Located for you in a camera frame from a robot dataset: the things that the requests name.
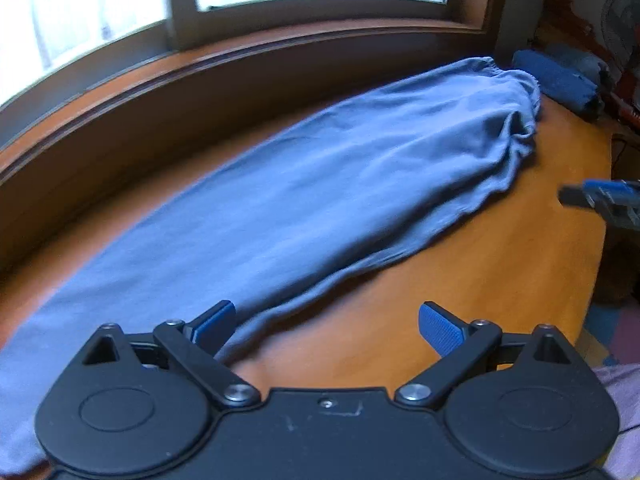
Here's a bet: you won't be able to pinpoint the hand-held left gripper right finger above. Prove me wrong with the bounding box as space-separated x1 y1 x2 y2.
395 301 576 407

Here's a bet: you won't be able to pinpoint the lilac cloth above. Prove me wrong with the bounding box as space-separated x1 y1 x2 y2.
592 364 640 480

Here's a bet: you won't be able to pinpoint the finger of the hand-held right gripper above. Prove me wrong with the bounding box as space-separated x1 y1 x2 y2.
557 180 640 231

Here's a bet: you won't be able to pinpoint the wooden window frame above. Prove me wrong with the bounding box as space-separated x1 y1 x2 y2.
0 0 506 271

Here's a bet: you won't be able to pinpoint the grey blue rolled garment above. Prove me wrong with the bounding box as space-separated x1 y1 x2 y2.
542 41 612 93

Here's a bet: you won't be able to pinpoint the patchwork floor mat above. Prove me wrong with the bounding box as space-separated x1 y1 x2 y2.
580 305 640 367

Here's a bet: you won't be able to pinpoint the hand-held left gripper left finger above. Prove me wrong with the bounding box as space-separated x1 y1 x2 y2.
80 300 262 407

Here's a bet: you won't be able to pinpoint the dark blue rolled garment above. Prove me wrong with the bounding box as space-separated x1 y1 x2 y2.
511 49 605 122

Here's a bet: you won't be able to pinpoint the glass window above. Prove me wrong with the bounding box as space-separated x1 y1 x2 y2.
0 0 453 106

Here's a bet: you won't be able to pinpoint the electric fan red base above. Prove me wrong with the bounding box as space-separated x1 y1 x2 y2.
600 0 640 126

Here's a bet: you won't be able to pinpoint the blue pants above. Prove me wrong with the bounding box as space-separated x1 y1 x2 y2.
0 56 543 477

